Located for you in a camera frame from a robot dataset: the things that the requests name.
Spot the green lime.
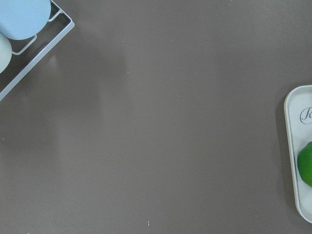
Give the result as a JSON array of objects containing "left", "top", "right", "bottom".
[{"left": 297, "top": 142, "right": 312, "bottom": 187}]

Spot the pale green cup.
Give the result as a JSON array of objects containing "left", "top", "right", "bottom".
[{"left": 0, "top": 34, "right": 12, "bottom": 73}]

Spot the white wire dish rack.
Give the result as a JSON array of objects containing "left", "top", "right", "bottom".
[{"left": 0, "top": 0, "right": 75, "bottom": 98}]

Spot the cream rectangular tray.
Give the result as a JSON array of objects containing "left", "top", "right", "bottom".
[{"left": 284, "top": 85, "right": 312, "bottom": 223}]

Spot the light blue cup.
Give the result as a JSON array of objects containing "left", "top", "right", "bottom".
[{"left": 0, "top": 0, "right": 51, "bottom": 40}]

